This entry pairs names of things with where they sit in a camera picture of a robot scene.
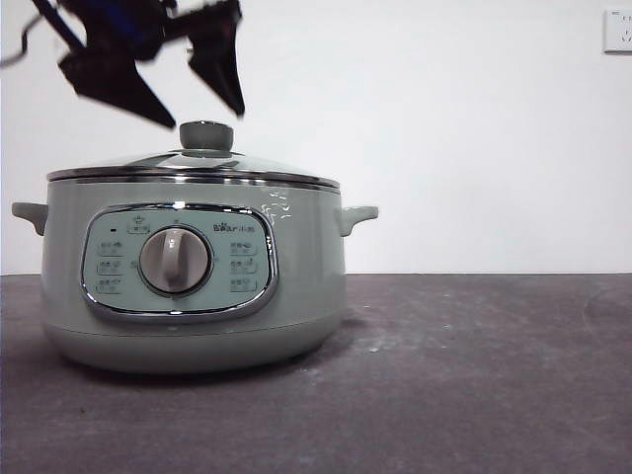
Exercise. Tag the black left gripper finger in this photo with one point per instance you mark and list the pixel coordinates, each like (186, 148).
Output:
(219, 64)
(118, 84)

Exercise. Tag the glass lid with green knob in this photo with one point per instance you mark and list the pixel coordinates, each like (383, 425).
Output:
(207, 135)

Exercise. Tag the pale green electric cooking pot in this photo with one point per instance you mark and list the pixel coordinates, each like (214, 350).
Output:
(306, 276)

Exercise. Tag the white wall socket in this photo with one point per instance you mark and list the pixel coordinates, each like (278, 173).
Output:
(619, 32)

